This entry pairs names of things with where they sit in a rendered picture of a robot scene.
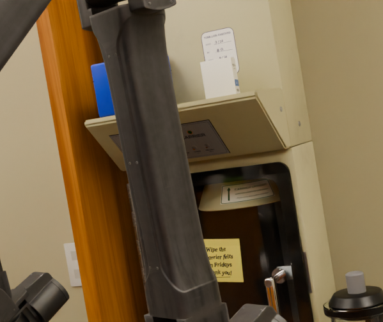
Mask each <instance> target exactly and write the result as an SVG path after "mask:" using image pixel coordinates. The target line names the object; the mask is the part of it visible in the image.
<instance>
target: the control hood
mask: <svg viewBox="0 0 383 322"><path fill-rule="evenodd" d="M177 107H178V113H179V117H180V123H181V124H183V123H190V122H195V121H203V120H207V119H209V120H210V122H211V124H212V125H213V126H214V128H215V130H216V131H217V133H218V134H219V136H220V137H221V139H222V140H223V142H224V143H225V145H226V147H227V148H228V150H229V151H230V153H226V154H220V155H212V156H207V157H198V158H189V159H188V162H195V161H200V160H210V159H215V158H224V157H233V156H238V155H246V154H252V153H261V152H266V151H275V150H284V149H287V148H289V146H291V144H290V136H289V131H288V124H287V119H286V112H285V104H284V100H283V92H282V89H280V88H272V89H262V90H256V91H248V92H245V93H237V94H233V95H226V96H220V97H215V98H209V99H204V100H198V101H193V102H187V103H180V104H177ZM84 125H85V127H86V128H87V129H88V130H89V131H90V133H91V134H92V135H93V136H94V138H95V139H96V140H97V141H98V143H99V144H100V145H101V147H103V149H104V150H105V151H106V153H107V154H108V155H109V156H110V157H111V159H112V160H113V161H114V163H115V164H116V165H117V166H118V167H119V168H120V170H121V171H126V167H125V162H124V158H123V153H122V152H121V151H120V149H119V148H118V147H117V145H115V143H114V142H113V140H112V139H111V138H110V137H109V135H116V134H119V133H118V127H117V123H116V117H115V115H114V116H107V117H103V118H96V119H89V120H86V122H84Z"/></svg>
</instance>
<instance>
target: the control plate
mask: <svg viewBox="0 0 383 322"><path fill-rule="evenodd" d="M181 127H182V133H183V137H184V143H185V149H186V153H187V159H189V158H198V157H207V156H212V155H220V154H226V153H230V151H229V150H228V148H227V147H226V145H225V143H224V142H223V140H222V139H221V137H220V136H219V134H218V133H217V131H216V130H215V128H214V126H213V125H212V124H211V122H210V120H209V119H207V120H203V121H195V122H190V123H183V124H181ZM188 130H192V131H193V134H188V133H187V131H188ZM109 137H110V138H111V139H112V140H113V142H114V143H115V145H117V147H118V148H119V149H120V151H121V152H122V148H121V142H120V136H119V134H116V135H109ZM205 144H209V145H210V147H208V148H206V147H205ZM192 146H196V147H197V149H195V150H193V149H192ZM122 153H123V152H122Z"/></svg>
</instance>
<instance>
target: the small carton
mask: <svg viewBox="0 0 383 322"><path fill-rule="evenodd" d="M200 66H201V74H202V78H203V85H204V90H205V97H206V99H209V98H215V97H220V96H226V95H233V94H237V93H240V88H239V84H238V77H237V69H236V64H235V58H232V57H226V58H221V59H215V60H210V61H204V62H200Z"/></svg>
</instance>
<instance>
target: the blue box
mask: <svg viewBox="0 0 383 322"><path fill-rule="evenodd" d="M91 72H92V77H93V84H94V88H95V95H96V99H97V107H98V114H99V116H100V117H101V118H103V117H107V116H114V115H115V113H114V107H113V101H112V98H111V92H110V88H109V82H108V78H107V73H106V68H105V64H104V63H99V64H95V65H91Z"/></svg>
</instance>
